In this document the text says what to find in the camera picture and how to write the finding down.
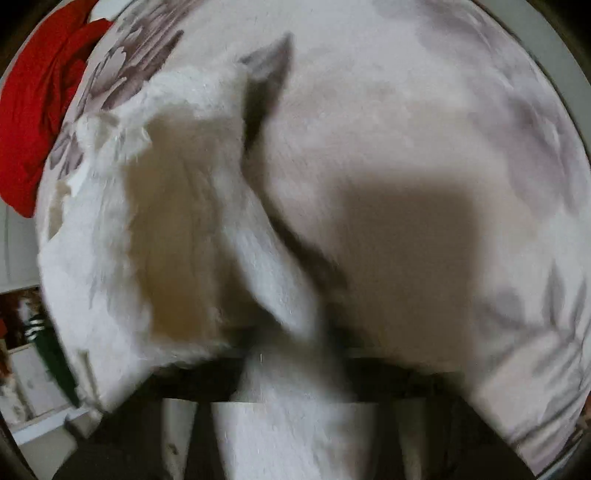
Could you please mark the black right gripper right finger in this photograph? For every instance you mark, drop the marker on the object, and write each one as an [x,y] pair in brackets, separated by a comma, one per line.
[460,443]

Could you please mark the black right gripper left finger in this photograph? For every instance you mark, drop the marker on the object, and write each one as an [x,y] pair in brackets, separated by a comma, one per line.
[127,443]

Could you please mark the white fluffy garment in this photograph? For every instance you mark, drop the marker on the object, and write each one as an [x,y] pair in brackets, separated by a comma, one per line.
[157,253]

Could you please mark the green striped jacket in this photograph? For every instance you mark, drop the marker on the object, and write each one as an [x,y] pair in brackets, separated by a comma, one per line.
[40,332]

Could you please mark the white wardrobe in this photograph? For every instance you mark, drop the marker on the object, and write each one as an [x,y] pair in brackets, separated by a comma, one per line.
[18,251]

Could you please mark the floral plush bed blanket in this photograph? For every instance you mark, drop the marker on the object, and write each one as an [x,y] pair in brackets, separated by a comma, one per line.
[418,149]

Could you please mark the red blanket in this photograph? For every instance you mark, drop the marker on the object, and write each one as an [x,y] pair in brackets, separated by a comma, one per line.
[36,95]

